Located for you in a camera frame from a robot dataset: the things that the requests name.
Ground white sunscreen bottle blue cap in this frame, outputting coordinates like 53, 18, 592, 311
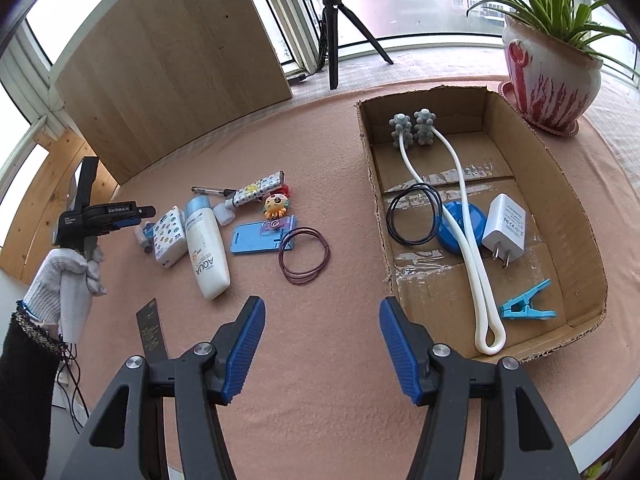
184, 195, 231, 300

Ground small translucent white cap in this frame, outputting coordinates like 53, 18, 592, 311
213, 202, 235, 226

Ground round blue compact case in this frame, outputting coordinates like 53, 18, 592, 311
436, 200, 487, 255

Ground light blue plastic clothespin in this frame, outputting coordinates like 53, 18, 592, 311
498, 278, 556, 321

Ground black hair ties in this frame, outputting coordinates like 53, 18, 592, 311
385, 182, 445, 248

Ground white USB charger plug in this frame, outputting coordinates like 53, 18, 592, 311
482, 193, 526, 268

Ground white neck massager roller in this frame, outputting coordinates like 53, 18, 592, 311
416, 108, 506, 356

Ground black sleeved left forearm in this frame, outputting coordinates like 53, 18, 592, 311
1, 302, 63, 479

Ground white gloved left hand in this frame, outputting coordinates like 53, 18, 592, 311
22, 247, 106, 324

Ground small blue clear bottle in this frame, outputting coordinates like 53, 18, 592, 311
142, 222, 154, 242

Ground patterned tissue pack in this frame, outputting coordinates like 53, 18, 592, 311
153, 206, 188, 269

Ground wooden plank panel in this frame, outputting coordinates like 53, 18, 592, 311
1, 130, 94, 284

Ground black gel pen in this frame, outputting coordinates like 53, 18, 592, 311
191, 186, 236, 197

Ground black printed card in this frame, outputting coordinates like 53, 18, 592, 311
136, 298, 168, 363

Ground patterned white lighter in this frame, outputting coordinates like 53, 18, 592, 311
224, 170, 284, 209

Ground blue plastic card holder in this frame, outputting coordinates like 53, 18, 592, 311
230, 216, 297, 255

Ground open cardboard box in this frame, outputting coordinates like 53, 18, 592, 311
357, 86, 608, 361

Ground orange cartoon toy figure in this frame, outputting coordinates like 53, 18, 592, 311
262, 184, 291, 221

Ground pink tablecloth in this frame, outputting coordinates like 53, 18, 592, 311
78, 82, 639, 479

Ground light wooden board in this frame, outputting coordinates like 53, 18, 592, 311
51, 0, 292, 183

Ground red white pot saucer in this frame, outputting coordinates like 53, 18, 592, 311
497, 79, 582, 138

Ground black tripod stand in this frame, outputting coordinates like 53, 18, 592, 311
314, 0, 395, 91

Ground red white flower pot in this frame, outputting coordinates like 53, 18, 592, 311
502, 16, 602, 138

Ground maroon hair ties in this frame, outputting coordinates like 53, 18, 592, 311
278, 226, 332, 287

